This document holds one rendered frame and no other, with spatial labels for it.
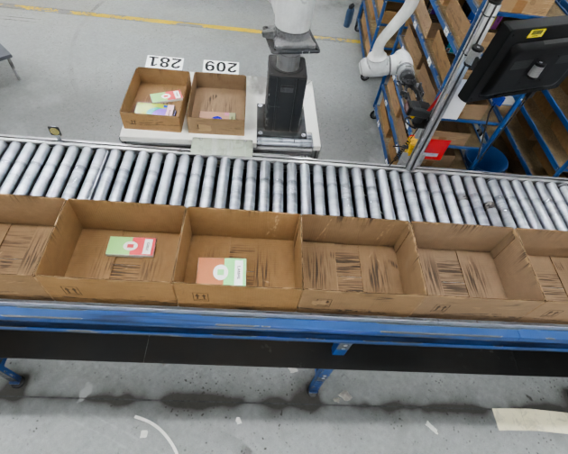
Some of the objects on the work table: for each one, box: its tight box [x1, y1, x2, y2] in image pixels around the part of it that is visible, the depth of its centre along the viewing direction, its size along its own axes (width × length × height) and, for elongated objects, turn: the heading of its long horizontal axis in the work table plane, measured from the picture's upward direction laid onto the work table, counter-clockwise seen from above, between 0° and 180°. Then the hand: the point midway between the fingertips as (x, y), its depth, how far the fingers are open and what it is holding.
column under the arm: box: [257, 54, 307, 139], centre depth 195 cm, size 26×26×33 cm
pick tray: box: [119, 67, 191, 132], centre depth 201 cm, size 28×38×10 cm
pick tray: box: [187, 72, 246, 136], centre depth 204 cm, size 28×38×10 cm
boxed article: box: [150, 90, 183, 104], centre depth 208 cm, size 8×16×2 cm, turn 108°
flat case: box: [198, 111, 236, 120], centre depth 201 cm, size 14×19×2 cm
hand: (414, 99), depth 198 cm, fingers open, 5 cm apart
